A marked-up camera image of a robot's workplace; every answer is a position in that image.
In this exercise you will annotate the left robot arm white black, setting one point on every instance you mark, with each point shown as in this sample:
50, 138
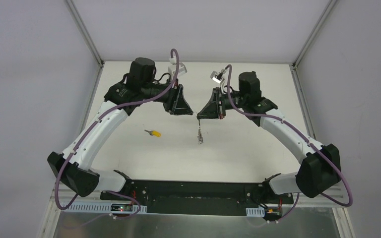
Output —
73, 166

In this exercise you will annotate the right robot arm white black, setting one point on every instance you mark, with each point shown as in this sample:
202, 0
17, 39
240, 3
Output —
317, 161

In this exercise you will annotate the silver keyring with clips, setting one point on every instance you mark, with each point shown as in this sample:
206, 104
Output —
200, 139

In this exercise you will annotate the aluminium frame post right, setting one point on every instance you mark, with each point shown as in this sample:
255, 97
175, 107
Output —
326, 13

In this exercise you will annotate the aluminium frame post left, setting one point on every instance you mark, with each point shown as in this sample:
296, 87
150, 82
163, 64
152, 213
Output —
84, 31

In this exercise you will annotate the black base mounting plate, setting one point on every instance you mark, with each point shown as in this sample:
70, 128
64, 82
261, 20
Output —
202, 198

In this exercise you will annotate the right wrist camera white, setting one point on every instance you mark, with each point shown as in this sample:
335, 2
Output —
217, 76

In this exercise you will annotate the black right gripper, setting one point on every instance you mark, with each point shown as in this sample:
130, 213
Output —
221, 104

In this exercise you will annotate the aluminium frame post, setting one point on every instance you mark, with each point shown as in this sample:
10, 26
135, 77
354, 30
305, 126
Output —
326, 13
84, 31

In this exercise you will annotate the yellow tagged key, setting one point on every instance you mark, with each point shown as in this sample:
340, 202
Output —
153, 133

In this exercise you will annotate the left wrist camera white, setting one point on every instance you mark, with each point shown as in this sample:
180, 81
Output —
175, 68

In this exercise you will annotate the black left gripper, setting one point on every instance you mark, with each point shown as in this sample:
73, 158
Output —
173, 99

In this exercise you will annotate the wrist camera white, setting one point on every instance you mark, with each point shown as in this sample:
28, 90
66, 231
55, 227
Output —
217, 76
175, 68

